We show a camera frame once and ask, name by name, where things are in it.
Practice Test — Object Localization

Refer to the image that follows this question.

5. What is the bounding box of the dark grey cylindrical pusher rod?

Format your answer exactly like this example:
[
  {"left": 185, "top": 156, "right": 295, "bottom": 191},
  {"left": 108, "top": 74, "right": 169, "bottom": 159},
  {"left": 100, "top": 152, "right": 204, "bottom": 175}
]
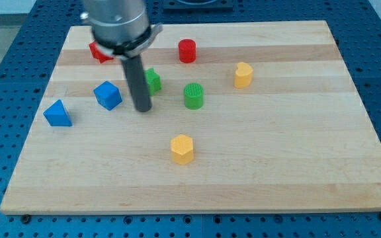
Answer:
[{"left": 121, "top": 55, "right": 152, "bottom": 112}]

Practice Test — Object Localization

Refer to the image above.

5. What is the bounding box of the blue cube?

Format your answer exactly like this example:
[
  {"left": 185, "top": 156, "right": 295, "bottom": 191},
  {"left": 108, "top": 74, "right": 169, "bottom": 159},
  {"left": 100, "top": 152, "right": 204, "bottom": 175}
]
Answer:
[{"left": 93, "top": 81, "right": 122, "bottom": 110}]

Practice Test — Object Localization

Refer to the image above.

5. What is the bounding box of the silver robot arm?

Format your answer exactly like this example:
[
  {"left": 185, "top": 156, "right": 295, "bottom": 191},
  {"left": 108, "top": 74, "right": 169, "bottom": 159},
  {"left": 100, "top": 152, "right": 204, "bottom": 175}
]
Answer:
[{"left": 81, "top": 0, "right": 163, "bottom": 112}]

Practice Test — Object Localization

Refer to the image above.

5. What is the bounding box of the blue triangle block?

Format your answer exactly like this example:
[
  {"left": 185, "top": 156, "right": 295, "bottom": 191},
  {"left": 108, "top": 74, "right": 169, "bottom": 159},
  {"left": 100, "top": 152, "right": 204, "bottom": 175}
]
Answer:
[{"left": 43, "top": 100, "right": 73, "bottom": 127}]

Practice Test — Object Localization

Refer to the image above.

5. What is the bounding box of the green star block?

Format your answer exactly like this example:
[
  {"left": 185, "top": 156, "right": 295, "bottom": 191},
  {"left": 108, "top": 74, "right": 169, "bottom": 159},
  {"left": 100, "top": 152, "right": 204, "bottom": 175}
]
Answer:
[{"left": 145, "top": 68, "right": 161, "bottom": 96}]

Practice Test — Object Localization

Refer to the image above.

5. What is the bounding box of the red star block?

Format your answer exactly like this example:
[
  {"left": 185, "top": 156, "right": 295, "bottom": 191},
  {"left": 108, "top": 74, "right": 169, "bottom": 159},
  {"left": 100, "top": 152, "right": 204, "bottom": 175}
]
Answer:
[{"left": 89, "top": 41, "right": 113, "bottom": 63}]

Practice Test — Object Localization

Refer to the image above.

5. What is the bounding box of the red cylinder block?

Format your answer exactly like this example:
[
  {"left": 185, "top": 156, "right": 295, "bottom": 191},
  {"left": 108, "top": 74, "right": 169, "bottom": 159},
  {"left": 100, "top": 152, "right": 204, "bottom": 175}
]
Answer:
[{"left": 178, "top": 39, "right": 196, "bottom": 63}]

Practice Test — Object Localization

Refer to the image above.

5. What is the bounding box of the green cylinder block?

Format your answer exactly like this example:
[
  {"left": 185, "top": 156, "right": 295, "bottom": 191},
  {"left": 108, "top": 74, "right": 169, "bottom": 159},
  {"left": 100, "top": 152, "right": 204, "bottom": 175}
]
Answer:
[{"left": 183, "top": 83, "right": 204, "bottom": 110}]

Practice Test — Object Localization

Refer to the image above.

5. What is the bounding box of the yellow hexagon block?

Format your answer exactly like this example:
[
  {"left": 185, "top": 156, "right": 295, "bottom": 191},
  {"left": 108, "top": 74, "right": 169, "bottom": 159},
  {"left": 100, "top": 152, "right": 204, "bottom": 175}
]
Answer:
[{"left": 171, "top": 134, "right": 194, "bottom": 165}]

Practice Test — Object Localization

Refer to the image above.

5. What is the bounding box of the yellow heart block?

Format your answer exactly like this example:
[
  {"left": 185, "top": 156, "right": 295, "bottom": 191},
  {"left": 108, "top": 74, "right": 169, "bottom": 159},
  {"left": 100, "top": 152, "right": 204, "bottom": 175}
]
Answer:
[{"left": 233, "top": 62, "right": 253, "bottom": 89}]

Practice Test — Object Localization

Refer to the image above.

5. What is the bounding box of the wooden board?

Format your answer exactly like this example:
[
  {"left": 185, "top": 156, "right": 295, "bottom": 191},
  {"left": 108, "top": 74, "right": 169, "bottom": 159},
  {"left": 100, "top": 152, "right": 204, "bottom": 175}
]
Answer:
[{"left": 0, "top": 20, "right": 381, "bottom": 215}]

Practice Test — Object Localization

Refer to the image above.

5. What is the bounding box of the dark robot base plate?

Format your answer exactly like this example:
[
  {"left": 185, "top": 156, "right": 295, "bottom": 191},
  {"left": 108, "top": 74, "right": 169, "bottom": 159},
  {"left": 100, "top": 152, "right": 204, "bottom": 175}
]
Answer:
[{"left": 162, "top": 0, "right": 234, "bottom": 10}]

